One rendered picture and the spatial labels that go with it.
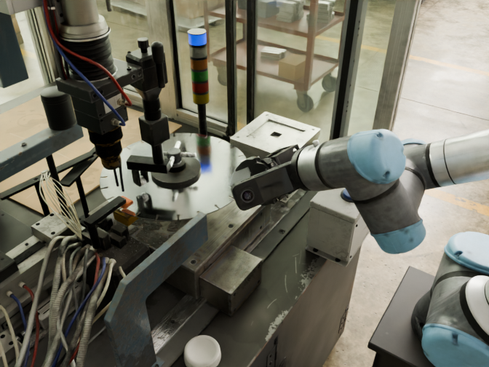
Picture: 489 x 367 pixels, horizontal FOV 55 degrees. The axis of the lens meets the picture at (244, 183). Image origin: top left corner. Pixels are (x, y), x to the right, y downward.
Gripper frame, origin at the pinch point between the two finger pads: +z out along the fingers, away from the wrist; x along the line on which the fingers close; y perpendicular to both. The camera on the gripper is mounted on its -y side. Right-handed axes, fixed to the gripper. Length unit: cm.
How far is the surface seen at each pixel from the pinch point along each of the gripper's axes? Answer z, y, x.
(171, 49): 54, 36, 37
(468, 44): 134, 392, -23
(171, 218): 8.5, -10.4, -1.1
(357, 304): 58, 73, -81
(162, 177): 16.9, -4.1, 5.9
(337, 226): -2.2, 19.9, -19.3
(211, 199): 7.5, -0.9, -1.7
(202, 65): 24.6, 23.3, 25.9
